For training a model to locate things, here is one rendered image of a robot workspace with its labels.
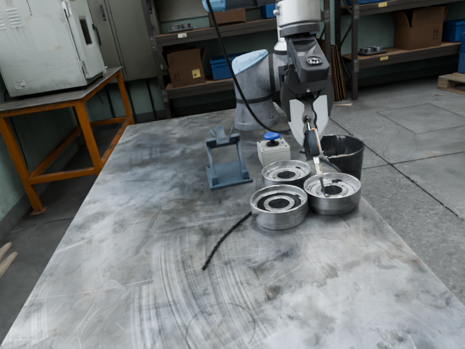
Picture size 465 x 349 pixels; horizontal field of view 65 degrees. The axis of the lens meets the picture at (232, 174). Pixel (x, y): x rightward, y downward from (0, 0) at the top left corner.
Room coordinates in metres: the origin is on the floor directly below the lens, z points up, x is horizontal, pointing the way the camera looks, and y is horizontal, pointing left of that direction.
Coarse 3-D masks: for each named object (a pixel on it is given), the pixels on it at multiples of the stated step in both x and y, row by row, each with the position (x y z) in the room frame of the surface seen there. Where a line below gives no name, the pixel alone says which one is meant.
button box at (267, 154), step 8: (264, 144) 0.86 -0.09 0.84; (272, 144) 0.84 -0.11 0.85; (280, 144) 0.85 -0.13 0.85; (264, 152) 0.82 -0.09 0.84; (272, 152) 0.82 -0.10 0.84; (280, 152) 0.82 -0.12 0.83; (288, 152) 0.82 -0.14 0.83; (264, 160) 0.82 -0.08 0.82; (272, 160) 0.82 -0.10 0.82; (280, 160) 0.82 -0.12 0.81
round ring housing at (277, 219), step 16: (256, 192) 0.62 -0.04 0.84; (272, 192) 0.63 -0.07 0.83; (288, 192) 0.62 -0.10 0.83; (304, 192) 0.59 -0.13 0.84; (256, 208) 0.56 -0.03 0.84; (272, 208) 0.57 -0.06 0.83; (288, 208) 0.56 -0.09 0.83; (304, 208) 0.55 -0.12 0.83; (272, 224) 0.54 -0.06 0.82; (288, 224) 0.54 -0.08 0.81
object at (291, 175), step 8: (288, 160) 0.75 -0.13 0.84; (296, 160) 0.74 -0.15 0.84; (264, 168) 0.73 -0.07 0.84; (272, 168) 0.74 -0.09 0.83; (304, 168) 0.72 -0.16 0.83; (264, 176) 0.69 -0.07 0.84; (280, 176) 0.72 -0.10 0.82; (288, 176) 0.72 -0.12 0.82; (296, 176) 0.69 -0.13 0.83; (304, 176) 0.66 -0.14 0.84; (264, 184) 0.69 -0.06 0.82; (272, 184) 0.66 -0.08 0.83; (288, 184) 0.65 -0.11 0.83; (296, 184) 0.65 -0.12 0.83
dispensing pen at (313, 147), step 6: (306, 120) 0.66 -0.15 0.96; (306, 126) 0.66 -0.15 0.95; (306, 132) 0.63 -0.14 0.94; (312, 132) 0.63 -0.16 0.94; (306, 138) 0.63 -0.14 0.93; (312, 138) 0.62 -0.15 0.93; (306, 144) 0.63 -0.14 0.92; (312, 144) 0.61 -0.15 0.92; (306, 150) 0.63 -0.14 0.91; (312, 150) 0.61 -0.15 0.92; (318, 150) 0.61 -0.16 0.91; (306, 156) 0.63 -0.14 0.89; (312, 156) 0.62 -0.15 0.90; (318, 156) 0.61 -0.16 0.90; (318, 162) 0.61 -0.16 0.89; (318, 168) 0.60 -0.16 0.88; (318, 174) 0.59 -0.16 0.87; (324, 192) 0.57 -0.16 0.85
